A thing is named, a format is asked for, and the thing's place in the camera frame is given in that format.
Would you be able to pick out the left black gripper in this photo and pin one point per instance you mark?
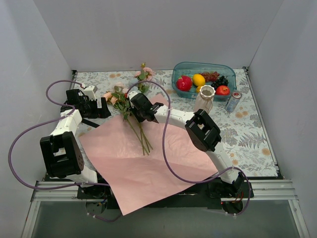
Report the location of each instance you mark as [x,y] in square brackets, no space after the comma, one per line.
[99,107]

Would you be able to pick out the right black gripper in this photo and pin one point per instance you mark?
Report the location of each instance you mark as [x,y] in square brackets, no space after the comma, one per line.
[136,104]

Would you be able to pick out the black ribbon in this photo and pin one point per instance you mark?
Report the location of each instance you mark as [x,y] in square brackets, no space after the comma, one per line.
[90,123]

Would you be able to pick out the purple pink wrapping paper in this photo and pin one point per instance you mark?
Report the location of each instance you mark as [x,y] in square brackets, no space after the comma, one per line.
[138,180]

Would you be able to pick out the white ribbed vase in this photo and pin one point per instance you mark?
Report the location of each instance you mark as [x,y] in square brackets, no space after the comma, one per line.
[204,99]

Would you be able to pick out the blue flower stem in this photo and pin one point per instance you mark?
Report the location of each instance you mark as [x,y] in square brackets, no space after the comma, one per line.
[133,81]

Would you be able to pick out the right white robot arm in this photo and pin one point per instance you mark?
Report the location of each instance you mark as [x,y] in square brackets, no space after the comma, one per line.
[204,134]

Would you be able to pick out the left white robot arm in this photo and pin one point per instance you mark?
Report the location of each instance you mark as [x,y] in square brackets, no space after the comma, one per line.
[61,152]

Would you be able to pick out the peach flower stem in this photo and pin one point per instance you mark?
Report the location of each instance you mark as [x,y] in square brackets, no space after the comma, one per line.
[110,98]

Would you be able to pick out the pink flower stem with bud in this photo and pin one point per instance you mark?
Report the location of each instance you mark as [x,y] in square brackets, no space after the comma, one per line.
[145,74]

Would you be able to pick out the red dragon fruit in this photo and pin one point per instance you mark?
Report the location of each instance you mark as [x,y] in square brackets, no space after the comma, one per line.
[184,83]

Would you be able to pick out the teal plastic basket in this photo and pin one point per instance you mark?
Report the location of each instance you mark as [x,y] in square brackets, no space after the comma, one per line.
[191,68]

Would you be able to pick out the red grapes bunch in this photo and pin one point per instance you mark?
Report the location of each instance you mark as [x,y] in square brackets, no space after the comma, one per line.
[210,76]

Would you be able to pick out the red apple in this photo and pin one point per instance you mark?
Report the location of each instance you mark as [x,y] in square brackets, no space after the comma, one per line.
[222,90]

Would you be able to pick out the black grapes bunch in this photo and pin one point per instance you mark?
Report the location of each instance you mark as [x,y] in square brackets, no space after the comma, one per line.
[222,81]

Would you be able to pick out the silver drink can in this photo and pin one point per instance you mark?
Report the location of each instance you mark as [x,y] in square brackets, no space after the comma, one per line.
[233,101]

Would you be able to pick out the floral tablecloth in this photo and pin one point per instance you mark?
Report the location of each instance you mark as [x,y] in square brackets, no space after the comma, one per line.
[242,133]

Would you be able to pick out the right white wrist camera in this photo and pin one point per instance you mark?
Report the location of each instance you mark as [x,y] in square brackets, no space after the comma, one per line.
[129,96]

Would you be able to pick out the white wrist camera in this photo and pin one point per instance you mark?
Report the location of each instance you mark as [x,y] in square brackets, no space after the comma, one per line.
[90,91]
[129,96]

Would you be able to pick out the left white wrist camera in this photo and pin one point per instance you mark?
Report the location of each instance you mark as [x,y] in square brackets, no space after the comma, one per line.
[90,91]

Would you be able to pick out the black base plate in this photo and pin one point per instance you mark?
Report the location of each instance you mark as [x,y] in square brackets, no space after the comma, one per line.
[213,195]

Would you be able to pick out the aluminium frame rail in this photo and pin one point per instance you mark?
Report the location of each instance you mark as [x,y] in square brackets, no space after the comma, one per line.
[263,189]

